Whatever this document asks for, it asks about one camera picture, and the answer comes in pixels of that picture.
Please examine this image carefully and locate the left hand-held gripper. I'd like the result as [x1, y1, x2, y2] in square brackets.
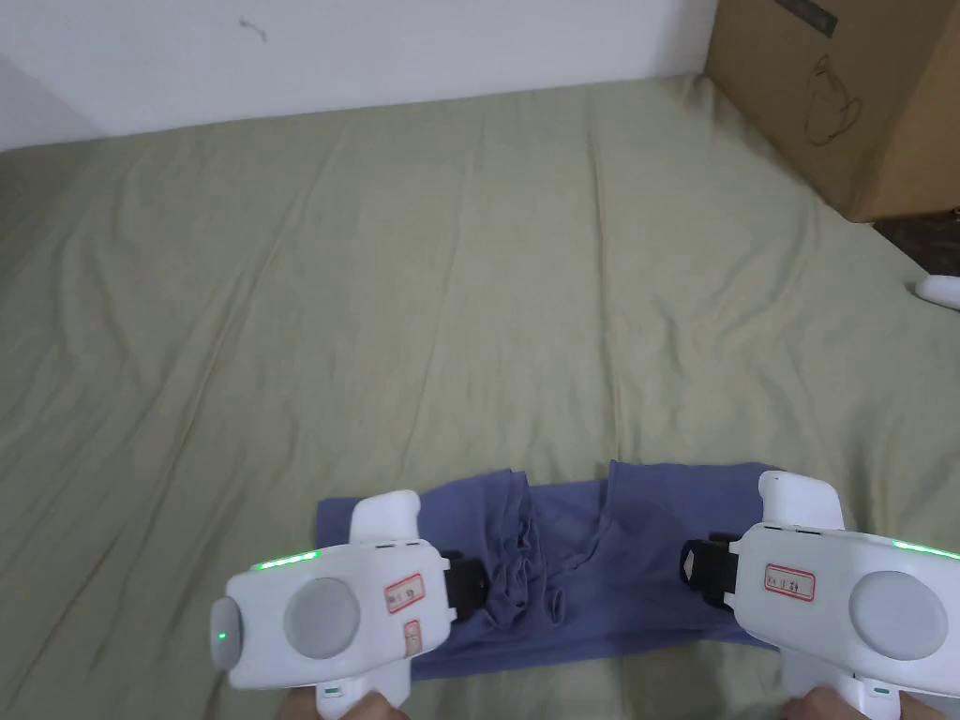
[209, 490, 492, 720]

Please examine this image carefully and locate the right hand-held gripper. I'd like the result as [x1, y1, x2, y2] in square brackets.
[679, 470, 960, 720]

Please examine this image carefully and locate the dark blue shirt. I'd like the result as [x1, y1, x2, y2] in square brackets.
[313, 459, 796, 683]

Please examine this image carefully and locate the person's left hand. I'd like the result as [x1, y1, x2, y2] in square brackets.
[278, 686, 393, 720]

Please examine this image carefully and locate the person's right hand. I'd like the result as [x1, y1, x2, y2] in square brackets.
[784, 667, 960, 720]

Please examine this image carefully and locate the bed with pale green sheet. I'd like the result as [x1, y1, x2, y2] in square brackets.
[0, 68, 960, 720]

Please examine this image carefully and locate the white hand controller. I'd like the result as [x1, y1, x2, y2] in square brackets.
[914, 274, 960, 310]

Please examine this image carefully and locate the brown cardboard carton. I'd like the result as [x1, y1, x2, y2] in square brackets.
[704, 0, 960, 223]

